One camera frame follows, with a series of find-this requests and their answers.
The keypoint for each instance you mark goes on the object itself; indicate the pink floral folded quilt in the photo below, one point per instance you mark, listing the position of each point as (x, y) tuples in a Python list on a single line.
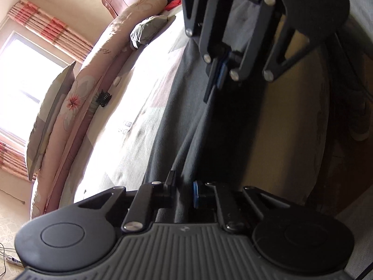
[(97, 73)]

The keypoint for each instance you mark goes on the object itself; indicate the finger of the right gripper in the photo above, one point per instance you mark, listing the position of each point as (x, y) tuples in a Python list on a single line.
[(245, 33), (211, 45)]

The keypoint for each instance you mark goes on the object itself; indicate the grey bundled cloth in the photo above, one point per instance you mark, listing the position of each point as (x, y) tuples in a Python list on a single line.
[(146, 30)]

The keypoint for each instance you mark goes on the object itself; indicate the white power strip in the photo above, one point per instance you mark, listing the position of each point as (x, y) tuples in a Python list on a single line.
[(12, 260)]

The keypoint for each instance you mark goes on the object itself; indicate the dark grey sweatpants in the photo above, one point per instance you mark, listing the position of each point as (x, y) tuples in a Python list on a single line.
[(204, 138)]

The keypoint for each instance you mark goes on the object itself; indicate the grey floral pillow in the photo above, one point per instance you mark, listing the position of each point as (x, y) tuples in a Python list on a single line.
[(46, 117)]

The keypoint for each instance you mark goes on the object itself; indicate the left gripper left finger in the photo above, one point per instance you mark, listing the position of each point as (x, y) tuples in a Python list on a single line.
[(149, 198)]

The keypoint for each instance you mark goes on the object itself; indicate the white earbud case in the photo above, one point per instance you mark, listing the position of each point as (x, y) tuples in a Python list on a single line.
[(116, 81)]

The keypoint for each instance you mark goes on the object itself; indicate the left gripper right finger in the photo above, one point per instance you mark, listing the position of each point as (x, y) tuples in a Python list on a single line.
[(228, 205)]

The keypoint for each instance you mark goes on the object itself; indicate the black hair claw clip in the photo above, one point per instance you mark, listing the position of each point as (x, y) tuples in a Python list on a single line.
[(103, 98)]

